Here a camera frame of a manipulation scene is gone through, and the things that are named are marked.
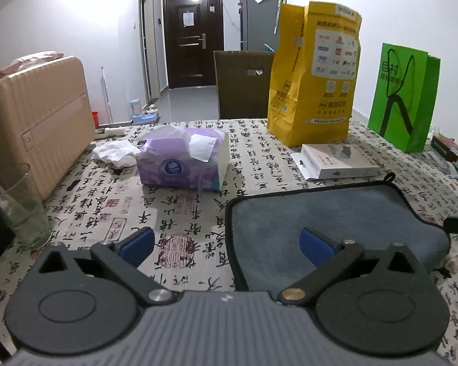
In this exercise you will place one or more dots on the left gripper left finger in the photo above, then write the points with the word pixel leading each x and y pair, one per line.
pixel 73 302

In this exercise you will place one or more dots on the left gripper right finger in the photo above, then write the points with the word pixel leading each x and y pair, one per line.
pixel 381 303

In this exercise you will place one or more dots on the purple and grey towel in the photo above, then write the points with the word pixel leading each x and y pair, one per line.
pixel 277 238

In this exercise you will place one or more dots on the clear drinking glass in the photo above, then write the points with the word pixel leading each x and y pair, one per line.
pixel 21 206

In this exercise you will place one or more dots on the green paper bag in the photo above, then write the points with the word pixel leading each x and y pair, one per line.
pixel 405 96

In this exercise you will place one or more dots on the white flat box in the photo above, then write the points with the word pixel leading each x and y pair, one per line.
pixel 333 161

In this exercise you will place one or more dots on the crumpled white tissue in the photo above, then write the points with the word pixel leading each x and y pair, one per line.
pixel 120 154

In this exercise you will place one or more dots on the calligraphy print tablecloth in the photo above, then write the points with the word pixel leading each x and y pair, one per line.
pixel 94 202

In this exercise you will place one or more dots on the red bucket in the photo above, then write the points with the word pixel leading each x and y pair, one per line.
pixel 95 119

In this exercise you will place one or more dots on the purple tissue pack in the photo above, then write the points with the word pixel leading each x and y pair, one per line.
pixel 184 157

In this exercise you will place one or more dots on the beige suitcase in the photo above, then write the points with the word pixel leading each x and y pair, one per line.
pixel 46 120

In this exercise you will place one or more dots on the yellow paper bag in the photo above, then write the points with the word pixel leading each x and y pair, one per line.
pixel 314 73

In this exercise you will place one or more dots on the brown cardboard box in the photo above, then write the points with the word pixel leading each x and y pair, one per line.
pixel 243 83

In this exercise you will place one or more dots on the grey refrigerator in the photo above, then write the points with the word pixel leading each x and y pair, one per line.
pixel 257 19

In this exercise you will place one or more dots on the dark brown door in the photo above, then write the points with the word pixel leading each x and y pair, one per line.
pixel 193 31

